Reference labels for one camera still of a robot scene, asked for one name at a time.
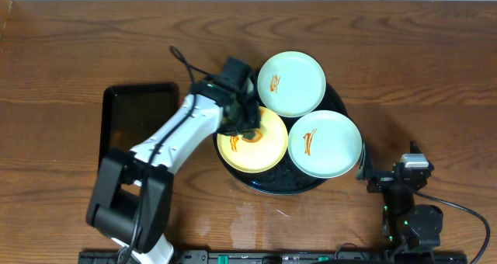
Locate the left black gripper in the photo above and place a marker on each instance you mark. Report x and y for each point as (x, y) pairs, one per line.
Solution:
(245, 121)

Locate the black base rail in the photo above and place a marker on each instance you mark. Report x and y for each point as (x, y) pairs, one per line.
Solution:
(205, 257)

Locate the orange green sponge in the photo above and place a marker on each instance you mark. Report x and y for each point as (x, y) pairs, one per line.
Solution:
(252, 136)

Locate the light green plate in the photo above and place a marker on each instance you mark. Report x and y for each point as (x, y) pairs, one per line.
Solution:
(325, 144)
(291, 84)

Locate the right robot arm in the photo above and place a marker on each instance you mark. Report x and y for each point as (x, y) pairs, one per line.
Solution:
(406, 224)

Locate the round black tray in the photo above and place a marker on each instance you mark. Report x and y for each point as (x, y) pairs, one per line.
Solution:
(285, 177)

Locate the rectangular black tray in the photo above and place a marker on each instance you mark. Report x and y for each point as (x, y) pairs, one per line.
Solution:
(132, 113)

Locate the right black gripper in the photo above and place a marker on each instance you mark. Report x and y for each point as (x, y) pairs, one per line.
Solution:
(381, 180)

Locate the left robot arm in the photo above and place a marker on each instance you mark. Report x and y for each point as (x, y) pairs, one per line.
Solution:
(131, 199)

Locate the yellow plate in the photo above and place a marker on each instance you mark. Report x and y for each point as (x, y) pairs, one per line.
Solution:
(261, 153)

